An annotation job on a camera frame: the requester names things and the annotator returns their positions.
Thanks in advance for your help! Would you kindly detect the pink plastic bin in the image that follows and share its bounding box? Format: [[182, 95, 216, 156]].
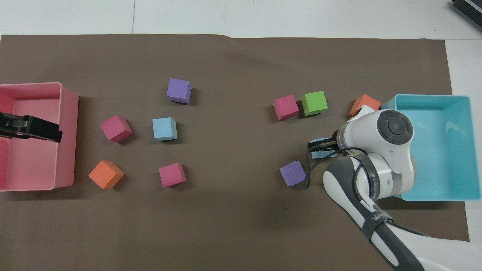
[[0, 82, 79, 192]]

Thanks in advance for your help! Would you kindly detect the pink foam block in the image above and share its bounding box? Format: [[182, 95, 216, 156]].
[[158, 163, 187, 188], [100, 114, 133, 143], [273, 94, 299, 121]]

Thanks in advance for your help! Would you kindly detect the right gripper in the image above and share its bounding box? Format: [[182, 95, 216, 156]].
[[326, 130, 339, 151]]

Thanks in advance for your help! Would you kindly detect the purple foam block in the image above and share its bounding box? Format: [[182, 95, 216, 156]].
[[166, 78, 192, 105], [279, 160, 307, 187]]

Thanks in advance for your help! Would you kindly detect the green foam block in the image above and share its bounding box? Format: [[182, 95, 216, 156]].
[[301, 91, 328, 116]]

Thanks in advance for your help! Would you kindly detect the light blue foam block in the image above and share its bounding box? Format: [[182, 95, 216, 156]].
[[152, 117, 178, 142], [311, 140, 338, 159]]

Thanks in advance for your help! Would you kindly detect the orange foam block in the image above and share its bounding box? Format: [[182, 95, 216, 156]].
[[88, 160, 125, 189], [349, 94, 381, 116]]

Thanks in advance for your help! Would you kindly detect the light blue plastic bin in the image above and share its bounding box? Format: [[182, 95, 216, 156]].
[[380, 94, 482, 202]]

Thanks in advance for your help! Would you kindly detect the black stand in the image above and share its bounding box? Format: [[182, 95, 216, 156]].
[[451, 0, 482, 27]]

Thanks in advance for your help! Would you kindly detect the black cable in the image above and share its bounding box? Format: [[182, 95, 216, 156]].
[[303, 140, 377, 211]]

